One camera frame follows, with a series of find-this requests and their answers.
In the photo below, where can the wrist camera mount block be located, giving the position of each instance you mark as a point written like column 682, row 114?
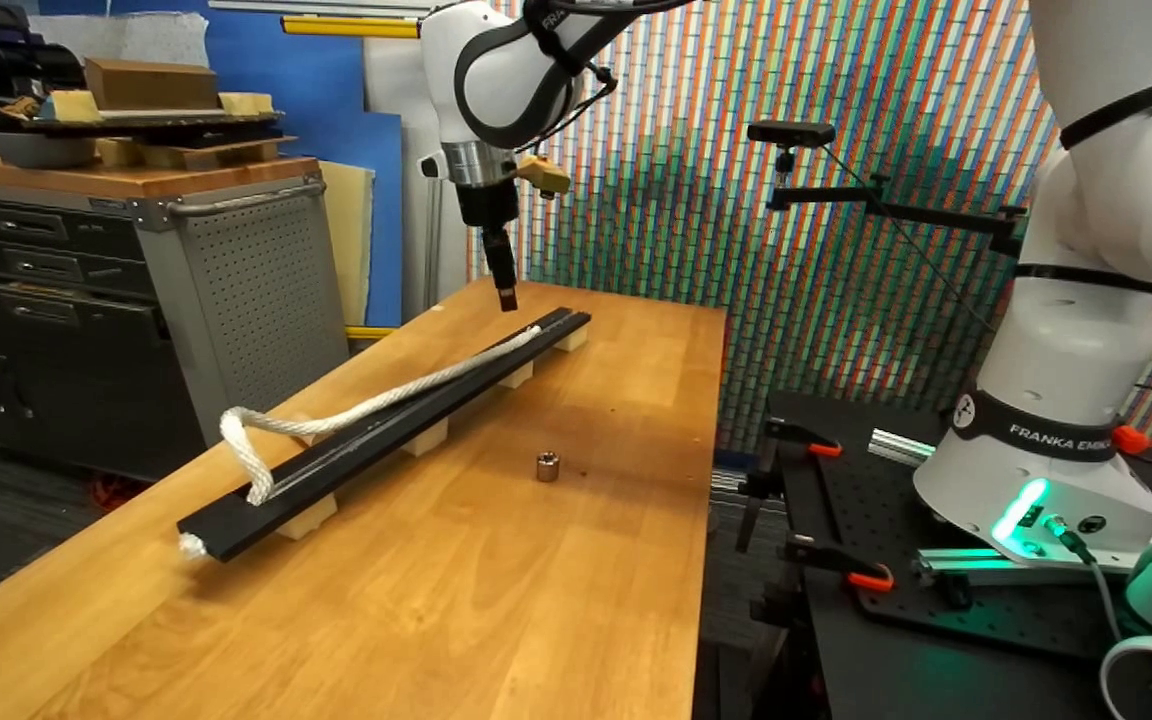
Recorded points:
column 546, row 173

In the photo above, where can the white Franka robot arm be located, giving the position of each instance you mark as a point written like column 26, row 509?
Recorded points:
column 1082, row 333

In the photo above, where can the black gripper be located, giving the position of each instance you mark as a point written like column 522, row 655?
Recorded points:
column 489, row 207

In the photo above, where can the grey metal pole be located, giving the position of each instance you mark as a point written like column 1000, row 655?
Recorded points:
column 432, row 255

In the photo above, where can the black flat tray stack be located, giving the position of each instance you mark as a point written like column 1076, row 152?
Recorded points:
column 137, row 133

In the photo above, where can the wooden support block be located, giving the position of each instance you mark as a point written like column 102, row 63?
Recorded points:
column 304, row 517
column 424, row 438
column 577, row 342
column 519, row 378

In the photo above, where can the long black rail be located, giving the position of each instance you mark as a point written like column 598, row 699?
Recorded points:
column 234, row 529

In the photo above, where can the grey perforated tool cabinet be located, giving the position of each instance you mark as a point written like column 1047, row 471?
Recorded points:
column 242, row 295

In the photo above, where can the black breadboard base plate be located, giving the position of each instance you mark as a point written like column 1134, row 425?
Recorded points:
column 899, row 655

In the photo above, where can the blue board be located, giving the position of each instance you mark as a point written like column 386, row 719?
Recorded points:
column 311, row 82

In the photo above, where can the beige board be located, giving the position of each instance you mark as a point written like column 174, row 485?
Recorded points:
column 346, row 240

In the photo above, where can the black stereo camera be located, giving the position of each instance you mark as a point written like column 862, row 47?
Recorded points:
column 793, row 133

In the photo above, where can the aluminium extrusion bar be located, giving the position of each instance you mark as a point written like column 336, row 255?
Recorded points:
column 976, row 560

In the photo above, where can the tan foam block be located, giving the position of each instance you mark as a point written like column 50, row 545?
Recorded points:
column 73, row 107
column 247, row 107

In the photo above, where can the silver metal bracket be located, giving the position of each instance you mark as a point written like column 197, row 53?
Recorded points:
column 901, row 445

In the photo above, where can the wooden box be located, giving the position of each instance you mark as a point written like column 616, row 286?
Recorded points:
column 151, row 82

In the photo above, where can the yellow bar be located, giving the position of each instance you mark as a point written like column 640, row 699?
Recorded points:
column 351, row 26

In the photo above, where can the black tool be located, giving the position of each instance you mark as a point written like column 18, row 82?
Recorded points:
column 0, row 53

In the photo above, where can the small metal nut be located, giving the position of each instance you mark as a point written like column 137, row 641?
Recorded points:
column 546, row 465

